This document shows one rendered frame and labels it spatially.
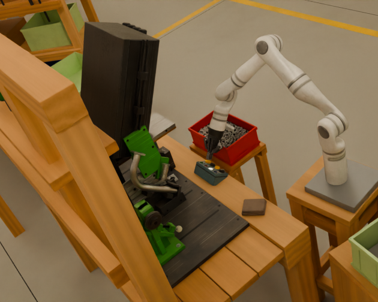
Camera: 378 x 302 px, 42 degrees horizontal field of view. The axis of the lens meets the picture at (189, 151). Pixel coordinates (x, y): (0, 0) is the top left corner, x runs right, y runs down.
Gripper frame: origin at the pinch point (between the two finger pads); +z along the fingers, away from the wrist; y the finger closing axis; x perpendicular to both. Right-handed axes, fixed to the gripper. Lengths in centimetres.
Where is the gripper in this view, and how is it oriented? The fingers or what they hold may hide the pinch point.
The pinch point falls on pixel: (209, 156)
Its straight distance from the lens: 235.0
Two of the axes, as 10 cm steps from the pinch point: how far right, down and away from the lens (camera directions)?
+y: 5.9, 3.8, -7.1
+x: 7.8, -0.1, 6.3
